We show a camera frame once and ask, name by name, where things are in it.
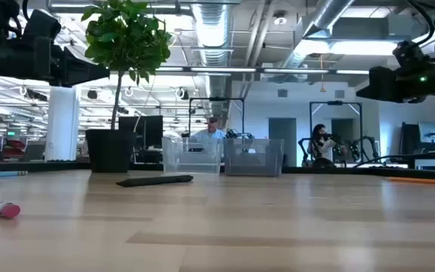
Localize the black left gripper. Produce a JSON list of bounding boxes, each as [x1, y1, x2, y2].
[[0, 37, 111, 88]]

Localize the background computer monitor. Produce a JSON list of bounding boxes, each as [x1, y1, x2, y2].
[[417, 121, 435, 144]]

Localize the black frame stand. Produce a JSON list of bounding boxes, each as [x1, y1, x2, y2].
[[309, 100, 364, 163]]

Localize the green plant in black pot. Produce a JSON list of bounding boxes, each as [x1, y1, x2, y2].
[[81, 0, 173, 174]]

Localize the clear plastic bin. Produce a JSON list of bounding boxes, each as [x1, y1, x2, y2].
[[161, 136, 224, 175]]

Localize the black pen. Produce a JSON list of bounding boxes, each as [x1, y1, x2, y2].
[[116, 174, 194, 188]]

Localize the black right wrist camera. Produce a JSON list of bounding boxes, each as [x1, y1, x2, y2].
[[392, 39, 432, 73]]

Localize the red chair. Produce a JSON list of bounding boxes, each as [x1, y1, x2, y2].
[[0, 138, 26, 159]]

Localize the silver ventilation duct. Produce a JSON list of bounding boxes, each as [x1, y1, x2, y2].
[[190, 0, 237, 118], [277, 0, 356, 82]]

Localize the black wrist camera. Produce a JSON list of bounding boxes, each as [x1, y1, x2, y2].
[[23, 9, 63, 41], [392, 39, 432, 73]]

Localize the black aluminium table frame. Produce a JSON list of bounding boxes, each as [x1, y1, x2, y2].
[[0, 160, 435, 181]]

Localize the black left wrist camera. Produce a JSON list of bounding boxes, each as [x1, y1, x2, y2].
[[23, 9, 63, 41]]

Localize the white round column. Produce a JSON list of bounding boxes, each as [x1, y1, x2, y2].
[[45, 85, 81, 162]]

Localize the person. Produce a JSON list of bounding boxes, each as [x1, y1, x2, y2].
[[310, 123, 349, 167], [193, 116, 227, 140]]

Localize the thin black cable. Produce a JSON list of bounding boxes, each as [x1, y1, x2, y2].
[[353, 150, 435, 169]]

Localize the black monitor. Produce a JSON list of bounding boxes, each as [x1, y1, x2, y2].
[[118, 115, 165, 150]]

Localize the ceiling light strip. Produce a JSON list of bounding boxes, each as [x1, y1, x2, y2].
[[155, 66, 369, 76]]

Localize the smoked grey plastic bin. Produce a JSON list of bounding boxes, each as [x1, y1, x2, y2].
[[224, 138, 285, 178]]

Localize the grey door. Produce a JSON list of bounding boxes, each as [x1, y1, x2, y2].
[[268, 117, 298, 167]]

